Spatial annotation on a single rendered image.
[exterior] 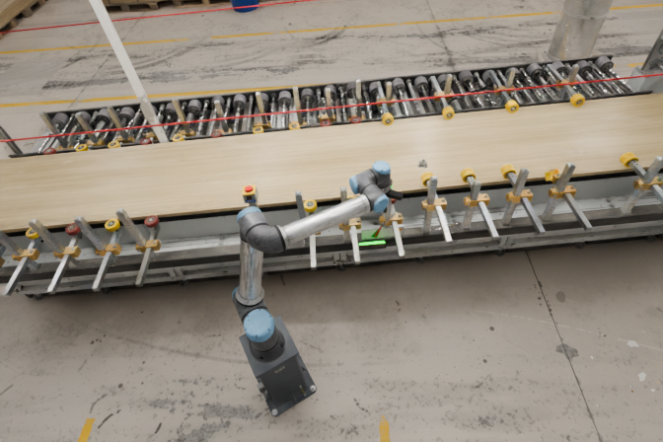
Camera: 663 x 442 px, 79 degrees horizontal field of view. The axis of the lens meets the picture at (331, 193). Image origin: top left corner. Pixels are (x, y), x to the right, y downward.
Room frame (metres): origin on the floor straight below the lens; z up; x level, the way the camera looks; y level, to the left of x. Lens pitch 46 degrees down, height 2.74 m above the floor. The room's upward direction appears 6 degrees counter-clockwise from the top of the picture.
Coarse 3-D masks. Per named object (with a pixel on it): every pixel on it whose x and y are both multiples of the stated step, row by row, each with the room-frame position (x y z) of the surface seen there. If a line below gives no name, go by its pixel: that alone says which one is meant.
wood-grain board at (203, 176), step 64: (320, 128) 2.43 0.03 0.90; (384, 128) 2.34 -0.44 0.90; (448, 128) 2.26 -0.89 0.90; (512, 128) 2.18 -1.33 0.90; (576, 128) 2.10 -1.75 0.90; (640, 128) 2.03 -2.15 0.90; (0, 192) 2.11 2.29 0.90; (64, 192) 2.03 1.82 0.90; (128, 192) 1.96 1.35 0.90; (192, 192) 1.89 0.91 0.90; (320, 192) 1.76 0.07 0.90
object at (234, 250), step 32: (448, 224) 1.55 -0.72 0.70; (480, 224) 1.52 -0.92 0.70; (512, 224) 1.49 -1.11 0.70; (544, 224) 1.47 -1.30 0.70; (576, 224) 1.46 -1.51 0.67; (608, 224) 1.46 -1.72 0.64; (128, 256) 1.58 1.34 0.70; (160, 256) 1.56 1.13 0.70; (192, 256) 1.53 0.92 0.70; (224, 256) 1.51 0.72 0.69; (288, 256) 1.50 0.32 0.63
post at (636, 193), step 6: (654, 162) 1.50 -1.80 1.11; (660, 162) 1.48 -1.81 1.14; (648, 168) 1.51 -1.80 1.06; (654, 168) 1.48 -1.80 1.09; (660, 168) 1.48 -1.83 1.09; (648, 174) 1.49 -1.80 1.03; (654, 174) 1.48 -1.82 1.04; (642, 180) 1.50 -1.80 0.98; (648, 180) 1.48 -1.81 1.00; (636, 192) 1.49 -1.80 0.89; (642, 192) 1.48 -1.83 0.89; (630, 198) 1.50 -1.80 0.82; (636, 198) 1.48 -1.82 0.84; (624, 204) 1.51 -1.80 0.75; (630, 204) 1.48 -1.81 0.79; (624, 210) 1.49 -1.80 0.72
